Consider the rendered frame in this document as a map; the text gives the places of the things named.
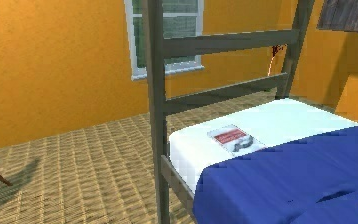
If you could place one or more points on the grey book red label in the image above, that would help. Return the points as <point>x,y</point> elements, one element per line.
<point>235,139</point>

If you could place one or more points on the white framed window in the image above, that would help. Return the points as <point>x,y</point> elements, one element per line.
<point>180,23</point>

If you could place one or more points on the grey frame bed blue blanket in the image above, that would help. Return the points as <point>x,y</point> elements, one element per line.
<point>280,173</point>

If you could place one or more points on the dark framed wall picture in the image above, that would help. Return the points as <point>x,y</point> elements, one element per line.
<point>345,14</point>

